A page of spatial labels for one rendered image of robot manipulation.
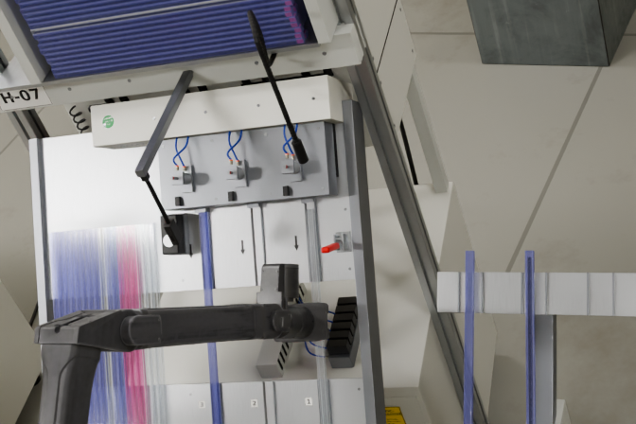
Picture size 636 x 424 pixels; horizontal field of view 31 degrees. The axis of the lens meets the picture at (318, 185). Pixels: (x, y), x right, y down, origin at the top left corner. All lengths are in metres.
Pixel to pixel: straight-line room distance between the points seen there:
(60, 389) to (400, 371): 1.07
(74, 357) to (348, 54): 0.82
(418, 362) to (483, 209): 1.33
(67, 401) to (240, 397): 0.75
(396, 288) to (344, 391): 0.53
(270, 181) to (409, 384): 0.57
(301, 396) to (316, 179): 0.41
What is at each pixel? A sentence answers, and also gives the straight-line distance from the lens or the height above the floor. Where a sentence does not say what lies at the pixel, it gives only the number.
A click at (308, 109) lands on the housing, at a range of 2.04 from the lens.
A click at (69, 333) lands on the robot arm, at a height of 1.47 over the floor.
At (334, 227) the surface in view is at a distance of 2.09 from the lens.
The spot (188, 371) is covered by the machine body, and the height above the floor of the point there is 0.62.
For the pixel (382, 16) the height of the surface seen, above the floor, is 1.21.
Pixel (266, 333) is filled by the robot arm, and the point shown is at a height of 1.13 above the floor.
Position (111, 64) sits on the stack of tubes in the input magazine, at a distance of 2.14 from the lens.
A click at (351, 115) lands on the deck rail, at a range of 2.08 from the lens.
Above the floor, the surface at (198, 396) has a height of 0.84.
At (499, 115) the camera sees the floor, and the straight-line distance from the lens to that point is 4.03.
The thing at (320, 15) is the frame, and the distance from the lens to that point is 1.94.
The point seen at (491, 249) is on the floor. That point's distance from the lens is 3.52.
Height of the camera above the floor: 2.38
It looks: 37 degrees down
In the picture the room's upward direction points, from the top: 21 degrees counter-clockwise
